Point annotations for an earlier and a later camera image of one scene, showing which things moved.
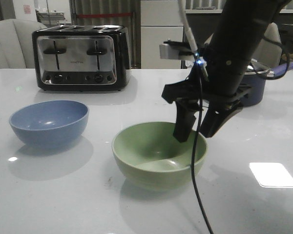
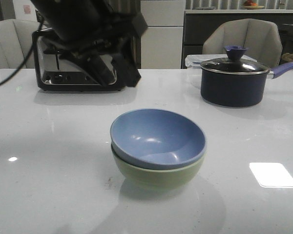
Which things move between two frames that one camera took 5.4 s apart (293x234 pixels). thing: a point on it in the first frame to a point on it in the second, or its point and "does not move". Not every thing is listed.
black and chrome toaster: (82, 58) does not move
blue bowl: (50, 124) to (157, 139)
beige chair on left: (11, 43) does not move
